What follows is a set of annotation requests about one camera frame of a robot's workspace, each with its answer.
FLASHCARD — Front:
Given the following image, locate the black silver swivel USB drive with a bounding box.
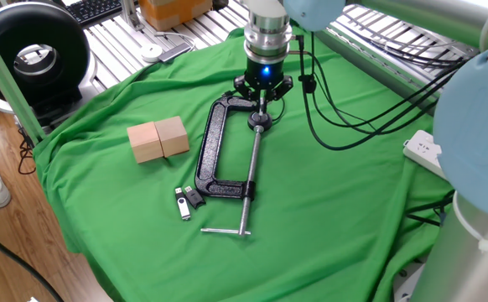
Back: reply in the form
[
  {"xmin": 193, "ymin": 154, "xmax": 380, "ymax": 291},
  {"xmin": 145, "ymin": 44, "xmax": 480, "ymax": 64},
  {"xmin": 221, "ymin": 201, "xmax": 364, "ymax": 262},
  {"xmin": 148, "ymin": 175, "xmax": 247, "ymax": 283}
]
[{"xmin": 174, "ymin": 186, "xmax": 192, "ymax": 221}]

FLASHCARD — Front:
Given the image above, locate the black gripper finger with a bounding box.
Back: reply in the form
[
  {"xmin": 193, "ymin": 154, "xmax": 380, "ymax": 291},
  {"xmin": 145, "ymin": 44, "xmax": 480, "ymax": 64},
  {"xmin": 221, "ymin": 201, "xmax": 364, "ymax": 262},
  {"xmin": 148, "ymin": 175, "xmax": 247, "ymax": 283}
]
[
  {"xmin": 264, "ymin": 74, "xmax": 294, "ymax": 104},
  {"xmin": 232, "ymin": 75, "xmax": 264, "ymax": 104}
]

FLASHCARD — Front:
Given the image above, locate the black round ring device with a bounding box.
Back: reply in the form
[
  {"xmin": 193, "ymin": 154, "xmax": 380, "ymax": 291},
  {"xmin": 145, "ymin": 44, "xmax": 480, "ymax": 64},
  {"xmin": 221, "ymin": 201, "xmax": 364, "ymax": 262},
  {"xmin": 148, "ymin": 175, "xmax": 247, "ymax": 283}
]
[{"xmin": 0, "ymin": 2, "xmax": 98, "ymax": 127}]

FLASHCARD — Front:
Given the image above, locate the black arm base cable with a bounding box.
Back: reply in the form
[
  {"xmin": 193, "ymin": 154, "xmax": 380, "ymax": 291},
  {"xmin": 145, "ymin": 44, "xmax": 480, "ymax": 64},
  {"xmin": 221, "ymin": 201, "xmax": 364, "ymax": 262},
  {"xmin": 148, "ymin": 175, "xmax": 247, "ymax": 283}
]
[{"xmin": 404, "ymin": 190, "xmax": 456, "ymax": 228}]

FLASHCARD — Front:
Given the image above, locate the short black USB dongle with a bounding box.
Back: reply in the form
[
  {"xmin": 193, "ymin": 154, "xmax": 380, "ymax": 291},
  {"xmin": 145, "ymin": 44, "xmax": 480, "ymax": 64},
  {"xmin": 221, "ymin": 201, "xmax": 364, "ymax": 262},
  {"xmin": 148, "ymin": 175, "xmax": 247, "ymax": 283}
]
[{"xmin": 184, "ymin": 185, "xmax": 207, "ymax": 210}]

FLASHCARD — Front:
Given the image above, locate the green cloth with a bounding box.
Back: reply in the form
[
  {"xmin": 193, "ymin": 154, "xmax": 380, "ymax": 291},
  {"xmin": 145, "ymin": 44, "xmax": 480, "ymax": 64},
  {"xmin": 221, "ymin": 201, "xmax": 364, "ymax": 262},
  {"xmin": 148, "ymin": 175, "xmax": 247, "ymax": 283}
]
[{"xmin": 33, "ymin": 24, "xmax": 457, "ymax": 302}]

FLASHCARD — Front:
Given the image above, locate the white power strip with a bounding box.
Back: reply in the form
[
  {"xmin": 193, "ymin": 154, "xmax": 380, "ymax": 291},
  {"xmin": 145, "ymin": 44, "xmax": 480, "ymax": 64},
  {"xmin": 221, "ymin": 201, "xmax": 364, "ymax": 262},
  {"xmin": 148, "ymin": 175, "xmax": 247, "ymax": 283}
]
[{"xmin": 402, "ymin": 129, "xmax": 449, "ymax": 180}]

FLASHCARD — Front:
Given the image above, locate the orange box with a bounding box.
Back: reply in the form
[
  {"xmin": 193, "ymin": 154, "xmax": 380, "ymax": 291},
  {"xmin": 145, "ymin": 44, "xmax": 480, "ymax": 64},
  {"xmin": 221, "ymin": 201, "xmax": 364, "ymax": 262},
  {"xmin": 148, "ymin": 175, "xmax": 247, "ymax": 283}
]
[{"xmin": 138, "ymin": 0, "xmax": 214, "ymax": 31}]

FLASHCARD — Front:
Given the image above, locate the black fuzzy microphone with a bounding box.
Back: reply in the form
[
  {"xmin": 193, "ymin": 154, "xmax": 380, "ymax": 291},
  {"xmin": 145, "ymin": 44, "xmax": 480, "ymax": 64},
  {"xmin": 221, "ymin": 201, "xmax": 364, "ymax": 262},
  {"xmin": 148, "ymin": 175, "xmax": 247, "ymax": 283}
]
[{"xmin": 299, "ymin": 74, "xmax": 318, "ymax": 95}]

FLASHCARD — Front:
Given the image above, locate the thick black floor cable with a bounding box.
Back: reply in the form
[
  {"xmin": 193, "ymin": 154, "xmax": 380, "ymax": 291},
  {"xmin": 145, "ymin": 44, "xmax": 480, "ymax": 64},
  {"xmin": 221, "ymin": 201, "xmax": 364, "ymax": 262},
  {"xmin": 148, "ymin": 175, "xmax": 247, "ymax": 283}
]
[{"xmin": 0, "ymin": 220, "xmax": 65, "ymax": 302}]

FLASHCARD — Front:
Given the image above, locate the black keyboard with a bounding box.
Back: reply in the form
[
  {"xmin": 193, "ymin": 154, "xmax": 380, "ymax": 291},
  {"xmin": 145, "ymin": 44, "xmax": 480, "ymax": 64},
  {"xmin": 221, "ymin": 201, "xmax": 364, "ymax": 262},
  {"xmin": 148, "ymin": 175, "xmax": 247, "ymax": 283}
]
[{"xmin": 65, "ymin": 0, "xmax": 123, "ymax": 27}]

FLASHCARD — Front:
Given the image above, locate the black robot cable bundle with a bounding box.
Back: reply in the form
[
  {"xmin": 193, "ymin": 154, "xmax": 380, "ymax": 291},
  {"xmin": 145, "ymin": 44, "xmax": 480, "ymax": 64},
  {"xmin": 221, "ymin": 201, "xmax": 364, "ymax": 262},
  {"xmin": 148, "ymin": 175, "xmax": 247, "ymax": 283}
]
[{"xmin": 295, "ymin": 33, "xmax": 468, "ymax": 152}]

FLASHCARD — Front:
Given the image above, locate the green frame post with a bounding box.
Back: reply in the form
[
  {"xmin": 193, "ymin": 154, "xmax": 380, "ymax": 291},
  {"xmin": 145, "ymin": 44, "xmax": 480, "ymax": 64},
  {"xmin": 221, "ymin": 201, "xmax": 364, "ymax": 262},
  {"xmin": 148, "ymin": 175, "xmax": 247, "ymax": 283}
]
[{"xmin": 0, "ymin": 16, "xmax": 47, "ymax": 146}]

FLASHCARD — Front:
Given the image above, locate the black C-clamp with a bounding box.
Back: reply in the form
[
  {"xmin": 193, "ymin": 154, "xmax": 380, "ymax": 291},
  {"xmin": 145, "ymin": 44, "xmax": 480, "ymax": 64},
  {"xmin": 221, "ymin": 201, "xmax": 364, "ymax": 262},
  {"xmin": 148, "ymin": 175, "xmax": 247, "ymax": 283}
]
[{"xmin": 194, "ymin": 95, "xmax": 267, "ymax": 237}]

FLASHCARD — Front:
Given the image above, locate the silver angle bracket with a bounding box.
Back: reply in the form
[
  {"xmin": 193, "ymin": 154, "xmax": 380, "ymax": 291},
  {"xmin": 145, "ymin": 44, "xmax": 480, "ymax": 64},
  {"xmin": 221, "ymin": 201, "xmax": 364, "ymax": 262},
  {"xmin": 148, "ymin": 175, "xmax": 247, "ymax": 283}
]
[{"xmin": 120, "ymin": 0, "xmax": 145, "ymax": 31}]

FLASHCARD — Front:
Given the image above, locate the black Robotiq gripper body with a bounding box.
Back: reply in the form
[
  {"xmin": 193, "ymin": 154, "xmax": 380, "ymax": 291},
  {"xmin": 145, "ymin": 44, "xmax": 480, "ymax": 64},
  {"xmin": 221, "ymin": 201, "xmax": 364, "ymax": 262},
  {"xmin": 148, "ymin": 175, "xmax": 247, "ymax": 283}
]
[{"xmin": 243, "ymin": 55, "xmax": 290, "ymax": 91}]

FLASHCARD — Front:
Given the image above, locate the thin black cable loop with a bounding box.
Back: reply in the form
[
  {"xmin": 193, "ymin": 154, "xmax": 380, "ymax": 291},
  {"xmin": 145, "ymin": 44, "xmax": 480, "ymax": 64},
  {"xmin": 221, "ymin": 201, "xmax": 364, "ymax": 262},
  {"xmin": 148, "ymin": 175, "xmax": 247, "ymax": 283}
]
[{"xmin": 16, "ymin": 125, "xmax": 38, "ymax": 176}]

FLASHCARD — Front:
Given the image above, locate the white round puck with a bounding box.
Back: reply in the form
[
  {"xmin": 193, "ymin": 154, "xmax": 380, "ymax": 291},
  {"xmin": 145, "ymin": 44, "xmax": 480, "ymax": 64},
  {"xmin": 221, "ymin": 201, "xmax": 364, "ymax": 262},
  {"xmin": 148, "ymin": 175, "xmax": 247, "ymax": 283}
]
[{"xmin": 139, "ymin": 43, "xmax": 164, "ymax": 64}]

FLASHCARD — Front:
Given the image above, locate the light wooden block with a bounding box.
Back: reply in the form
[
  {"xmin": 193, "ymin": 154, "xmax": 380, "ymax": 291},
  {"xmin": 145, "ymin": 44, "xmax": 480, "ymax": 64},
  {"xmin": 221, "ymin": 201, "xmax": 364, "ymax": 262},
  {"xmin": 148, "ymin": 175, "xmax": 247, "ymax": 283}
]
[
  {"xmin": 126, "ymin": 121, "xmax": 164, "ymax": 164},
  {"xmin": 154, "ymin": 116, "xmax": 190, "ymax": 159}
]

